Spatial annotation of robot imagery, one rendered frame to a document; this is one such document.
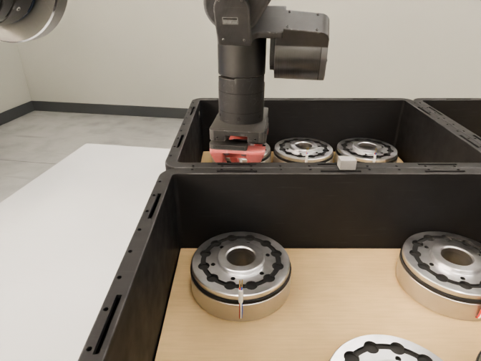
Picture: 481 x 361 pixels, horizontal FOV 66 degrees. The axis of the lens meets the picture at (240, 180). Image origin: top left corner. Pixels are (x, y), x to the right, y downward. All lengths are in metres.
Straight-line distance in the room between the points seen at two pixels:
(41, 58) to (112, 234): 3.51
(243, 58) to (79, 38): 3.49
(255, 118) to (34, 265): 0.45
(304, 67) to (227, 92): 0.09
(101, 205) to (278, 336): 0.56
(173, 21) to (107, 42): 0.66
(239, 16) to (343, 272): 0.29
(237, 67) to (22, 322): 0.45
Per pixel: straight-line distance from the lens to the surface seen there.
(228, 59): 0.44
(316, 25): 0.43
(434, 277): 0.41
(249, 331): 0.37
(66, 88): 4.10
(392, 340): 0.34
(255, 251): 0.39
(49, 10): 0.67
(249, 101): 0.45
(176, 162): 0.44
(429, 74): 3.49
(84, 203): 0.87
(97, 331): 0.25
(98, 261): 0.68
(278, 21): 0.43
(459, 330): 0.42
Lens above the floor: 1.11
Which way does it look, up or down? 27 degrees down
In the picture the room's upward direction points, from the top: straight up
